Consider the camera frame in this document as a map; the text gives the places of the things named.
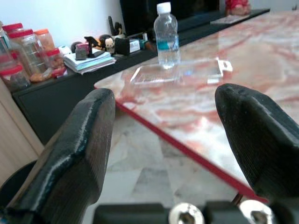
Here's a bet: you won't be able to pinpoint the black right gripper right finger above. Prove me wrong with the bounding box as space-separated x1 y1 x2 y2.
214 83 299 203

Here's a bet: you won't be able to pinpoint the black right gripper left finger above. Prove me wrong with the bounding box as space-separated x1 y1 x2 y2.
4 88 116 224

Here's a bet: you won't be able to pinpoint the black TV cabinet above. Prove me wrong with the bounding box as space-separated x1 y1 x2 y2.
11 8 271 146

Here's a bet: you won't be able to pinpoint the beige wooden cabinet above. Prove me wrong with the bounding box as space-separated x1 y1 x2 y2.
0 77 45 169

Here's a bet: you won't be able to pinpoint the red lid jar dark contents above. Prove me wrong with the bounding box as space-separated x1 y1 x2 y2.
0 64 31 91

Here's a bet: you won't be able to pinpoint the stack of papers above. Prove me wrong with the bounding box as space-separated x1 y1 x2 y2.
62 51 117 76

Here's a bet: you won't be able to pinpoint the small red lid nut jar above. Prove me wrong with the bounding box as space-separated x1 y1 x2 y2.
45 48 65 70

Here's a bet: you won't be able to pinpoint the pink and grey small box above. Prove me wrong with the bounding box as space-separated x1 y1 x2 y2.
75 42 89 61

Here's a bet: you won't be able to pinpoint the large red lid plastic jar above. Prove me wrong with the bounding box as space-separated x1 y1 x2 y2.
8 28 51 76

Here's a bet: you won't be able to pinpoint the clear plastic packaging box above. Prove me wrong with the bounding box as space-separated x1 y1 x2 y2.
130 57 233 85

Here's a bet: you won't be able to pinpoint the black phone stand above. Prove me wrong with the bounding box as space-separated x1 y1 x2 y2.
83 35 106 58

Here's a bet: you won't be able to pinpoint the Mickey Mouse plush toy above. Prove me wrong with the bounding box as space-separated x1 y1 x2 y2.
99 34 115 55

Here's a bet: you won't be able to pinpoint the orange lid plastic jar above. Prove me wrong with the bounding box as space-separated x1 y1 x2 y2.
34 28 57 52

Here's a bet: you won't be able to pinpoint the black box with white label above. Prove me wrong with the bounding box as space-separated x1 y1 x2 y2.
114 36 141 56

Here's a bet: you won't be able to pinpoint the red plush toy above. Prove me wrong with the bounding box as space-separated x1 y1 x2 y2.
225 0 252 17

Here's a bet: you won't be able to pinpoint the clear plastic water bottle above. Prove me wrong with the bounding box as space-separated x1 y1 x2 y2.
153 2 181 70

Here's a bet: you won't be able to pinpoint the black television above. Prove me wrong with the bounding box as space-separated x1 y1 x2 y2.
120 0 221 37

